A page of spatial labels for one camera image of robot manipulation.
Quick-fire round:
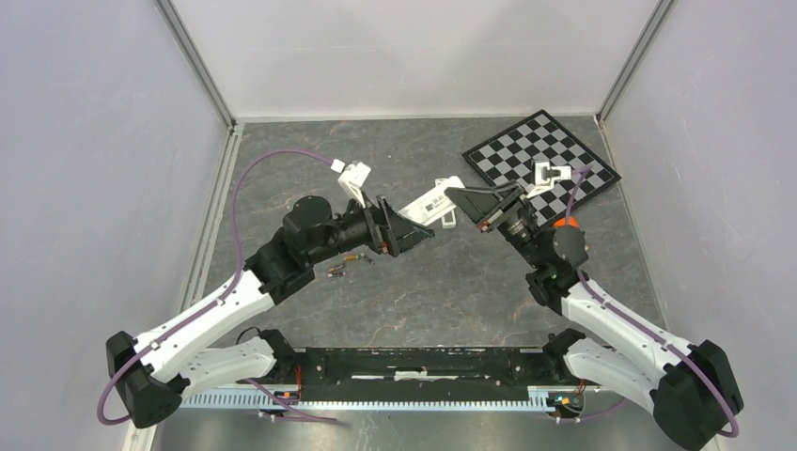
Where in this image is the white remote control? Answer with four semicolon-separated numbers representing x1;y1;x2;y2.
398;176;464;226

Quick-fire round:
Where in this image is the black white checkerboard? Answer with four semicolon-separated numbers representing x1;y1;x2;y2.
461;110;621;229

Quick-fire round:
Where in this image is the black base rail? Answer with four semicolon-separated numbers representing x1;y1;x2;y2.
258;347;591;402

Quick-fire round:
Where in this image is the small white remote with buttons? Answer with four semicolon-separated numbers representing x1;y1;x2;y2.
441;210;457;229

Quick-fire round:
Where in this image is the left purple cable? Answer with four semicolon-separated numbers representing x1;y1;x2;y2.
96;148;337;427

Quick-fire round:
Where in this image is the white slotted cable duct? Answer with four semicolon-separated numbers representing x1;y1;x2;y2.
180;386;584;413

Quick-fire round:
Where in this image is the orange curved block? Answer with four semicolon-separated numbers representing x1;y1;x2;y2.
553;216;580;228

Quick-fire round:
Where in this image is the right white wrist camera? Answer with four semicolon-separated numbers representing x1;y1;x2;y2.
526;161;572;198

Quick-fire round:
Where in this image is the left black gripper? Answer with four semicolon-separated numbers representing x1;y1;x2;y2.
307;191;434;266

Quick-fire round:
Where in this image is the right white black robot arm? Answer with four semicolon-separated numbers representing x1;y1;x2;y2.
445;185;744;450

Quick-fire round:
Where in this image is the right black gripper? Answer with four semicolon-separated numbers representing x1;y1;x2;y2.
445;179;545;270

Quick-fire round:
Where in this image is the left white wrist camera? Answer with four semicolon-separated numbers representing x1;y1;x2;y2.
330;159;371;208

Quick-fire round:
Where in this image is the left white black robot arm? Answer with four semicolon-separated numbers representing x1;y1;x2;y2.
97;193;453;428

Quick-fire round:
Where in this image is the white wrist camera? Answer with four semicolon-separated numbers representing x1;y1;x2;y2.
330;159;371;208
526;161;572;198

